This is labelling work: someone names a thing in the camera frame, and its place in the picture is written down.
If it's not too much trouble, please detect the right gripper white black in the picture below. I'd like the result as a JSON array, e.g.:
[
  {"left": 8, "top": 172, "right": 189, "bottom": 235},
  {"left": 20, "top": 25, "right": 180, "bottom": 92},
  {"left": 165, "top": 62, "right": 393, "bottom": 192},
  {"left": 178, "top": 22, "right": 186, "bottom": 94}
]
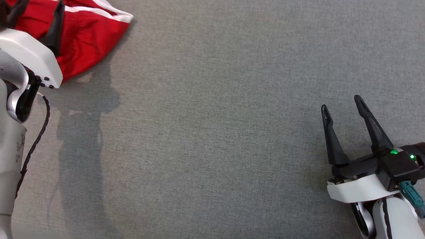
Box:
[{"left": 321, "top": 95, "right": 409, "bottom": 203}]

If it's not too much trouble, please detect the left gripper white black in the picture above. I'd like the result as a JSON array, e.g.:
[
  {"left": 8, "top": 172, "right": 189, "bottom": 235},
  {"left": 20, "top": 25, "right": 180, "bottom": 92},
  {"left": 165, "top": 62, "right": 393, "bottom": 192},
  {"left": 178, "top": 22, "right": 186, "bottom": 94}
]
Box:
[{"left": 0, "top": 0, "right": 65, "bottom": 89}]

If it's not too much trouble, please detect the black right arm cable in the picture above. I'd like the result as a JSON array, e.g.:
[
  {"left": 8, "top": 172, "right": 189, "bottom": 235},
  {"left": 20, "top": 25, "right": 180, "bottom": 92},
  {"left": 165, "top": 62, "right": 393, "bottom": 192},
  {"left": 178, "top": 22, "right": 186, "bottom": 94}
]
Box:
[{"left": 381, "top": 199, "right": 392, "bottom": 239}]

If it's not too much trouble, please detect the red garment with white hem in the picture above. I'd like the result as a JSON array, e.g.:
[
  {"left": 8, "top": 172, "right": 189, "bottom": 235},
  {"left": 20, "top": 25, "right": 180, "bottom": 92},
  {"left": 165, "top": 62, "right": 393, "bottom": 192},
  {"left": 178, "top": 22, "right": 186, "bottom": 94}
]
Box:
[{"left": 7, "top": 0, "right": 134, "bottom": 82}]

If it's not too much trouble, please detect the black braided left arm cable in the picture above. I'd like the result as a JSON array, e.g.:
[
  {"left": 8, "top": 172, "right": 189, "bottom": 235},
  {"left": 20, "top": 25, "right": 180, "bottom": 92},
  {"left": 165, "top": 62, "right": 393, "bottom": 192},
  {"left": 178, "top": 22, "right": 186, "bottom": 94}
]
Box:
[{"left": 15, "top": 95, "right": 51, "bottom": 199}]

